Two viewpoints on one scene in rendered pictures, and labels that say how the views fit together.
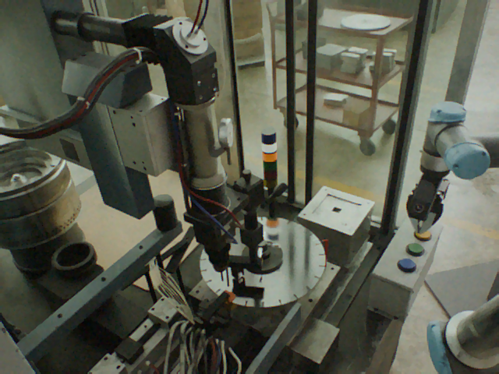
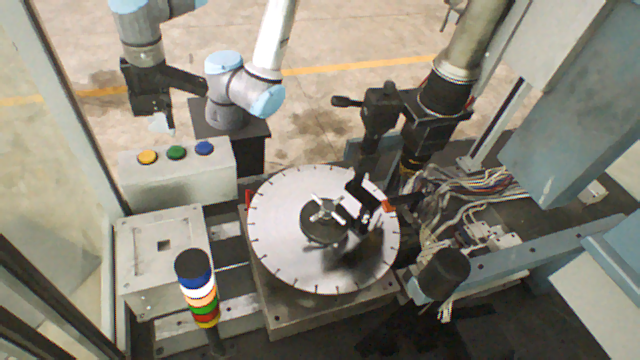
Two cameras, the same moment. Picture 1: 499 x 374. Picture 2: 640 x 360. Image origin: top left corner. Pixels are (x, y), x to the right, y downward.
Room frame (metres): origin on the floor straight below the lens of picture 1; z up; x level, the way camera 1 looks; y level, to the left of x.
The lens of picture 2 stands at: (1.25, 0.16, 1.60)
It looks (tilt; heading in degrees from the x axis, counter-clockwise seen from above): 50 degrees down; 208
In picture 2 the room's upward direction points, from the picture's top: 10 degrees clockwise
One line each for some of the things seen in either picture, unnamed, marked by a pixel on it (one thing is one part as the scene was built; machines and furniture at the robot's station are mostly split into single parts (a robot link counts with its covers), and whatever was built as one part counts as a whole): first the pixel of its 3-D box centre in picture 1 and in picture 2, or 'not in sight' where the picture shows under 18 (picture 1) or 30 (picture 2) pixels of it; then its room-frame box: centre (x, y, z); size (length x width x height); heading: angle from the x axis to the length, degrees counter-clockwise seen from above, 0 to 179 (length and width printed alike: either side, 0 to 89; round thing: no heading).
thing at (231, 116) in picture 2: not in sight; (227, 104); (0.54, -0.57, 0.80); 0.15 x 0.15 x 0.10
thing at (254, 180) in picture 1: (249, 209); (374, 130); (0.75, 0.01, 1.17); 0.06 x 0.05 x 0.20; 135
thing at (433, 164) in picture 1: (436, 157); (144, 49); (0.88, -0.44, 1.19); 0.08 x 0.08 x 0.05
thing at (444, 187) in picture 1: (431, 183); (149, 84); (0.88, -0.45, 1.11); 0.09 x 0.08 x 0.12; 144
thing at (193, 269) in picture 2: (268, 135); (193, 268); (1.13, -0.06, 1.14); 0.05 x 0.04 x 0.03; 54
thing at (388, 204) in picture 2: (218, 312); (400, 206); (0.67, 0.10, 0.93); 0.10 x 0.03 x 0.07; 144
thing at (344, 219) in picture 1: (335, 227); (170, 261); (1.06, -0.26, 0.82); 0.18 x 0.18 x 0.15; 54
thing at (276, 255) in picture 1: (262, 253); (325, 217); (0.83, -0.01, 0.96); 0.11 x 0.11 x 0.03
